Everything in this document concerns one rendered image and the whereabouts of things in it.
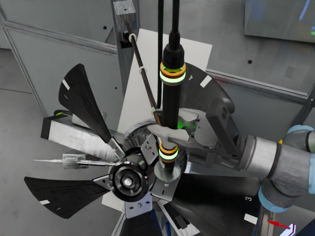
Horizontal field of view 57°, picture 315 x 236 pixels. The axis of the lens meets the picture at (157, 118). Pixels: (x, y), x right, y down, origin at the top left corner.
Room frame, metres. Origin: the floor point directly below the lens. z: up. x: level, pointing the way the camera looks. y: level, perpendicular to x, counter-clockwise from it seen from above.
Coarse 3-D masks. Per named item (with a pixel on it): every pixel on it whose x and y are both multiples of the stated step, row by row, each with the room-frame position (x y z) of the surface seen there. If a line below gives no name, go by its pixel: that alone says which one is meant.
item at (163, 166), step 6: (174, 36) 0.37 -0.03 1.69; (174, 42) 0.37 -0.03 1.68; (168, 48) 0.38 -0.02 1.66; (174, 48) 0.37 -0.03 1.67; (180, 48) 0.38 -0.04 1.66; (168, 54) 0.37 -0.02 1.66; (174, 54) 0.37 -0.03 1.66; (180, 54) 0.37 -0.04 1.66; (162, 60) 0.38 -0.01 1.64; (168, 60) 0.37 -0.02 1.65; (174, 60) 0.36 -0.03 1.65; (180, 60) 0.37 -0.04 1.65; (168, 66) 0.36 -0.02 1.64; (174, 66) 0.36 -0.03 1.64; (180, 66) 0.37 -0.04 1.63; (162, 162) 0.37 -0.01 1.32; (168, 162) 0.36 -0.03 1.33; (174, 162) 0.38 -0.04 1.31; (162, 168) 0.37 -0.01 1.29; (168, 168) 0.36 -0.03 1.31; (168, 174) 0.37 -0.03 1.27
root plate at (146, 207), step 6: (150, 192) 0.39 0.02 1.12; (144, 198) 0.37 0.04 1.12; (150, 198) 0.37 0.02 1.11; (126, 204) 0.34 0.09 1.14; (132, 204) 0.35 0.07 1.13; (144, 204) 0.35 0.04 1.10; (150, 204) 0.36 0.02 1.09; (126, 210) 0.33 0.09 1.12; (132, 210) 0.33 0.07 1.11; (138, 210) 0.34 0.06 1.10; (144, 210) 0.34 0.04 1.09; (150, 210) 0.35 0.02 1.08; (126, 216) 0.31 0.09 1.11; (132, 216) 0.32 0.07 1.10
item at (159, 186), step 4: (156, 180) 0.39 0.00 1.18; (176, 180) 0.39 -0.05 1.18; (156, 184) 0.38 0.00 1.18; (160, 184) 0.38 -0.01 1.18; (164, 184) 0.38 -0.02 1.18; (172, 184) 0.38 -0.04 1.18; (176, 184) 0.38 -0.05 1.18; (152, 188) 0.37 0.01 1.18; (156, 188) 0.37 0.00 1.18; (160, 188) 0.37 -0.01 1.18; (164, 188) 0.37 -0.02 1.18; (168, 188) 0.37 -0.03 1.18; (172, 188) 0.37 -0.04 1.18; (152, 192) 0.36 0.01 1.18; (156, 192) 0.36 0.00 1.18; (160, 192) 0.36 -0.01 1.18; (164, 192) 0.36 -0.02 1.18; (168, 192) 0.36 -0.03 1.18; (172, 192) 0.36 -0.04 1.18; (156, 196) 0.34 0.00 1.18; (160, 196) 0.34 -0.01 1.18; (164, 196) 0.34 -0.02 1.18; (168, 196) 0.34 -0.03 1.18; (172, 196) 0.34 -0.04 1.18; (168, 200) 0.33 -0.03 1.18
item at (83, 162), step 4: (36, 160) 0.54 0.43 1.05; (40, 160) 0.54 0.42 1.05; (44, 160) 0.54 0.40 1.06; (48, 160) 0.53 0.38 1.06; (52, 160) 0.53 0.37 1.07; (56, 160) 0.53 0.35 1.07; (60, 160) 0.52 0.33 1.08; (80, 160) 0.51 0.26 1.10; (84, 160) 0.51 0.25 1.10; (88, 160) 0.51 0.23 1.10; (80, 164) 0.50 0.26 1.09; (84, 164) 0.50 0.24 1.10; (88, 164) 0.49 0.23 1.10; (92, 164) 0.49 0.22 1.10; (96, 164) 0.49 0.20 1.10; (100, 164) 0.49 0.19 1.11; (104, 164) 0.49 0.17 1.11; (108, 164) 0.49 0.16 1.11; (112, 164) 0.48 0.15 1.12
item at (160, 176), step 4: (160, 140) 0.41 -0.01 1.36; (156, 144) 0.42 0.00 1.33; (160, 160) 0.40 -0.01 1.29; (156, 164) 0.40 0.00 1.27; (160, 164) 0.40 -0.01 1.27; (176, 164) 0.40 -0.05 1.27; (156, 168) 0.38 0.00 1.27; (160, 168) 0.38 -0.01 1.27; (176, 168) 0.38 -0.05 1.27; (156, 172) 0.37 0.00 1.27; (160, 172) 0.37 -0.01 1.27; (172, 172) 0.37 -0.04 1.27; (176, 172) 0.37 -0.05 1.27; (156, 176) 0.36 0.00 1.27; (160, 176) 0.36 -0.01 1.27; (164, 176) 0.36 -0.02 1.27; (168, 176) 0.36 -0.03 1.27; (172, 176) 0.36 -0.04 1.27; (176, 176) 0.36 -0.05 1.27; (160, 180) 0.35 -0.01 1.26; (164, 180) 0.35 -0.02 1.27; (168, 180) 0.35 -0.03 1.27; (172, 180) 0.35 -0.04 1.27
